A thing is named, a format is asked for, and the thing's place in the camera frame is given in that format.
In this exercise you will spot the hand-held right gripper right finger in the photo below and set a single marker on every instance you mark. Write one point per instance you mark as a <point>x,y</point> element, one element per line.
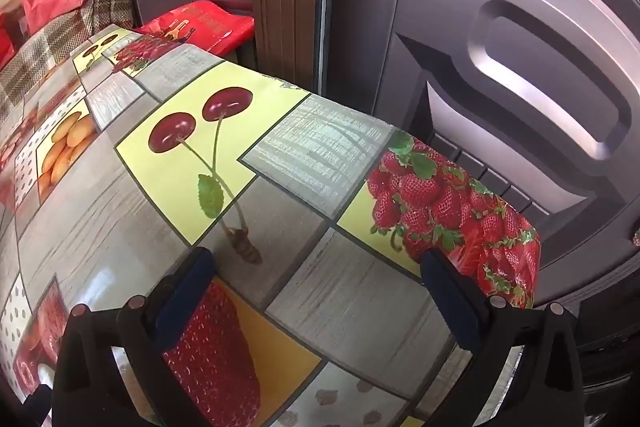
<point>450,302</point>

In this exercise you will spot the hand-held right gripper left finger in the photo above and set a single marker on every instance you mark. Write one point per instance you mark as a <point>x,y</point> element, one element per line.
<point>185,302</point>

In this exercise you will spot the fruit print tablecloth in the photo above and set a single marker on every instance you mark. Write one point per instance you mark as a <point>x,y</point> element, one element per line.
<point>310,142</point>

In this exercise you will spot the plaid cloth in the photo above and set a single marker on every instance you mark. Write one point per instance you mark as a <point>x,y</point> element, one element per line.
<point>50,42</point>

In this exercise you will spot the red tote bag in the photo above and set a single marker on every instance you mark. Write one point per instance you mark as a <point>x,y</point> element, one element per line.
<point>5,42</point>

